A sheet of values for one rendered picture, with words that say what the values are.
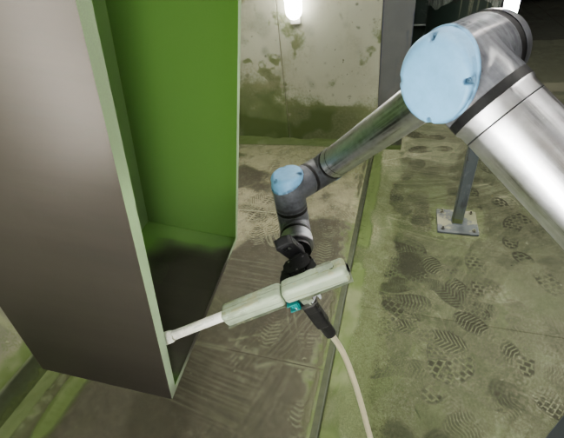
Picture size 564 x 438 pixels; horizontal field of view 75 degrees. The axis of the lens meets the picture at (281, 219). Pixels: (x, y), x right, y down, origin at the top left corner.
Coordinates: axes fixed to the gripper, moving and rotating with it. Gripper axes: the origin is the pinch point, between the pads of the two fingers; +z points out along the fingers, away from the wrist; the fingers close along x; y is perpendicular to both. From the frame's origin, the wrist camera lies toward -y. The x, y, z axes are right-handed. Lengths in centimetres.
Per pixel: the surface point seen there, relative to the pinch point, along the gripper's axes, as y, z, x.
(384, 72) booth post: 29, -186, -67
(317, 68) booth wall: 11, -201, -30
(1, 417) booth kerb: 17, -16, 125
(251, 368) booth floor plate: 52, -26, 43
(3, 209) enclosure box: -49, 7, 29
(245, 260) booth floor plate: 48, -86, 44
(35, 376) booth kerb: 18, -30, 120
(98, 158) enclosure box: -50, 13, 7
